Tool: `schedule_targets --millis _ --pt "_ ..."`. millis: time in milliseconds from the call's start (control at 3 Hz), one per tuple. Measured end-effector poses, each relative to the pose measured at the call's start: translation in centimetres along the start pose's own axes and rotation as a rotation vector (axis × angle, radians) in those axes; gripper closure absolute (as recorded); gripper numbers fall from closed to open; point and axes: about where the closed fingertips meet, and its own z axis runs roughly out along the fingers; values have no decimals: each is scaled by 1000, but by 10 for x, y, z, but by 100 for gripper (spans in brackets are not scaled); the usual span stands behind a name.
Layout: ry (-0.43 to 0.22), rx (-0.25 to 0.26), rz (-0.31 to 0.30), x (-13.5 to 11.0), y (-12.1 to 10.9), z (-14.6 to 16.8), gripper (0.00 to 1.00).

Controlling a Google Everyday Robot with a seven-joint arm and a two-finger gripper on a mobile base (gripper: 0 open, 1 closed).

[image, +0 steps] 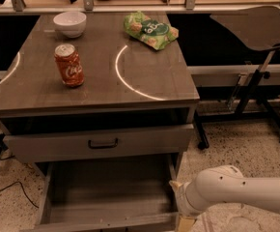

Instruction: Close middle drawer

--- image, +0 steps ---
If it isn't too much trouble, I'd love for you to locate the grey drawer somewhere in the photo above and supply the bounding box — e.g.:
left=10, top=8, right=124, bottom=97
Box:
left=22, top=154, right=178, bottom=232
left=4, top=124, right=193, bottom=163

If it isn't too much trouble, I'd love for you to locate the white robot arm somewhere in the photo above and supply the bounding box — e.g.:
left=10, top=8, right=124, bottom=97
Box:
left=169, top=165, right=280, bottom=232

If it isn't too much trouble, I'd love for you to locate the grey top drawer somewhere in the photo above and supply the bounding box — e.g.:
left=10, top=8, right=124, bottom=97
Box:
left=4, top=124, right=193, bottom=163

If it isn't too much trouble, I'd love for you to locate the grey wooden drawer cabinet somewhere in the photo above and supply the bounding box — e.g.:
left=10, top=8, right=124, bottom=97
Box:
left=0, top=11, right=201, bottom=232

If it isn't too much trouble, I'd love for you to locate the green snack chip bag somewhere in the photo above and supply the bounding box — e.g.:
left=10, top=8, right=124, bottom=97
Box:
left=124, top=12, right=179, bottom=50

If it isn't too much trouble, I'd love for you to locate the orange soda can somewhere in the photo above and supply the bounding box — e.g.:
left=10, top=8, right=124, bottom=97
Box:
left=54, top=43, right=84, bottom=88

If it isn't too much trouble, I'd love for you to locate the black side stand table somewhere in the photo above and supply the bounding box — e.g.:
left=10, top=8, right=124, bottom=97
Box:
left=210, top=5, right=280, bottom=146

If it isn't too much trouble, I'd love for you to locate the white ceramic bowl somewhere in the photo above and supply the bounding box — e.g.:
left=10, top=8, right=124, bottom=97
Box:
left=53, top=12, right=87, bottom=38

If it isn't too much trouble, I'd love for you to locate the black top drawer handle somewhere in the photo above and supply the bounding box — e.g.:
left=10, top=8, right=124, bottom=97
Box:
left=88, top=138, right=119, bottom=150

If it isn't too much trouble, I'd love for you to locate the black floor cable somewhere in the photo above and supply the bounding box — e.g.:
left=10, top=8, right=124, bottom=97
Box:
left=0, top=181, right=40, bottom=209

